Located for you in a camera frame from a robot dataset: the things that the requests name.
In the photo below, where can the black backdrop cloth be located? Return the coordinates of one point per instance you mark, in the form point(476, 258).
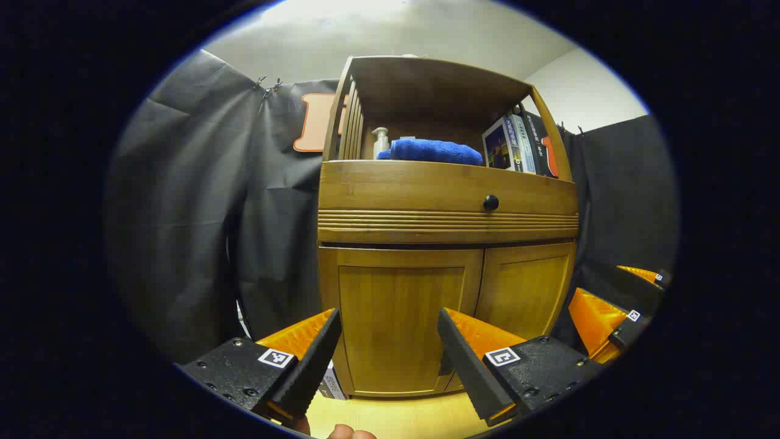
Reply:
point(183, 213)

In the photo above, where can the wooden cabinet drawer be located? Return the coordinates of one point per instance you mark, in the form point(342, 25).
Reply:
point(414, 189)

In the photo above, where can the blue folded towel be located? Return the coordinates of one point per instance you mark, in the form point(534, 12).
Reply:
point(432, 151)

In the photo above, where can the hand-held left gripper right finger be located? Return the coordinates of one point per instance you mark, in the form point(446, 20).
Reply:
point(469, 372)

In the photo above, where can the wooden double-door shoe cabinet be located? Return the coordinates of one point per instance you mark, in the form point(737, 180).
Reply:
point(426, 91)

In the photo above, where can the wooden cabinet door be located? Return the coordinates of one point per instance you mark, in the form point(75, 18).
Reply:
point(524, 292)
point(390, 317)

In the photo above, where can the white printed box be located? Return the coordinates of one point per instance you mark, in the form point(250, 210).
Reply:
point(332, 384)

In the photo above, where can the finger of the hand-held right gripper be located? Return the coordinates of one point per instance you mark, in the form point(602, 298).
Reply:
point(594, 323)
point(640, 273)

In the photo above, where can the dark blue book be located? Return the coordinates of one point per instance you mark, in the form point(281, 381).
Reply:
point(498, 146)

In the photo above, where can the black round drawer knob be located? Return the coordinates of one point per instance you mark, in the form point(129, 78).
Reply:
point(491, 202)

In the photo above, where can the white pump bottle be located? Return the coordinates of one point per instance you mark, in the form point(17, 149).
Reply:
point(381, 143)

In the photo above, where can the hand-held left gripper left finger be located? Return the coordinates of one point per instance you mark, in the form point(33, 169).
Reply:
point(314, 372)

